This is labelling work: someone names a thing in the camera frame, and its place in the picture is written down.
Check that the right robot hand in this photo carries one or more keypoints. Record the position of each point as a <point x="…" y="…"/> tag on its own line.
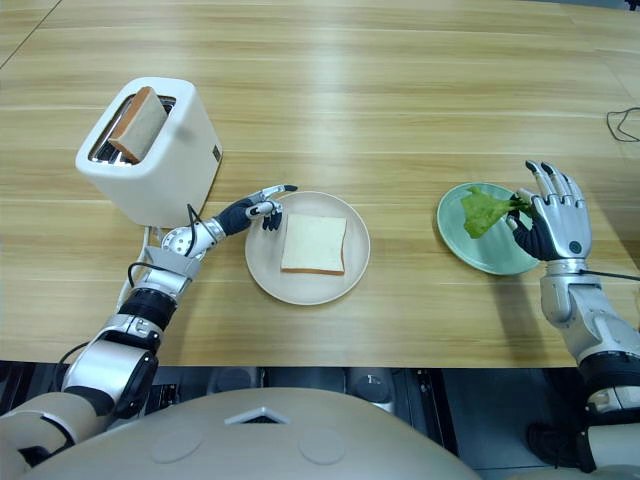
<point x="555" y="230"/>

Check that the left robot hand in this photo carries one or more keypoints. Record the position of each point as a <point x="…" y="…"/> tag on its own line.
<point x="235" y="217"/>

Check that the green lettuce leaf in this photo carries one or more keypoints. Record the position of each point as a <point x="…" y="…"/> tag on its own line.
<point x="482" y="212"/>

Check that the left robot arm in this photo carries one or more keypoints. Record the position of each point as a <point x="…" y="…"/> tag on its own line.
<point x="125" y="350"/>

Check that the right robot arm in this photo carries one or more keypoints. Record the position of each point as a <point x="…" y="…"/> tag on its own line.
<point x="585" y="320"/>

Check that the green plate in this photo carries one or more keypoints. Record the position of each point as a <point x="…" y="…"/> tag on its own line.
<point x="492" y="252"/>

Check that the cream toaster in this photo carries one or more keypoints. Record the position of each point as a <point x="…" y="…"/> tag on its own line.
<point x="165" y="175"/>

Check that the bread slice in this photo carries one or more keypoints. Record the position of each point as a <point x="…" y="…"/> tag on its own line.
<point x="140" y="127"/>
<point x="313" y="244"/>

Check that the beige plate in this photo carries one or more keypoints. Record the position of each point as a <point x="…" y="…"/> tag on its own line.
<point x="307" y="280"/>

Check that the robot body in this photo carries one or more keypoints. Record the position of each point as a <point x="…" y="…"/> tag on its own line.
<point x="260" y="440"/>

